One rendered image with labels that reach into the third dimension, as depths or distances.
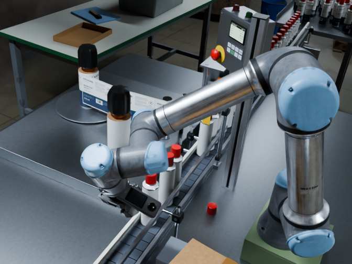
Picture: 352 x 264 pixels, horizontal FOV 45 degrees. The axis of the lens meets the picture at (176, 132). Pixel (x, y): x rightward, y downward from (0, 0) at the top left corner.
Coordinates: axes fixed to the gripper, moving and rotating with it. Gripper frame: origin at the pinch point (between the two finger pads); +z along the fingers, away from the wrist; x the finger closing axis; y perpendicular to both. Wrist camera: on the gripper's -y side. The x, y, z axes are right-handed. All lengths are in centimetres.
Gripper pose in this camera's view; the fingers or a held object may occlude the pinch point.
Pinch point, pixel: (138, 210)
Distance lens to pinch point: 127.7
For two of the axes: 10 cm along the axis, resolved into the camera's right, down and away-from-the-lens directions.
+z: 1.6, 4.9, 8.6
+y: -8.9, -3.0, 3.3
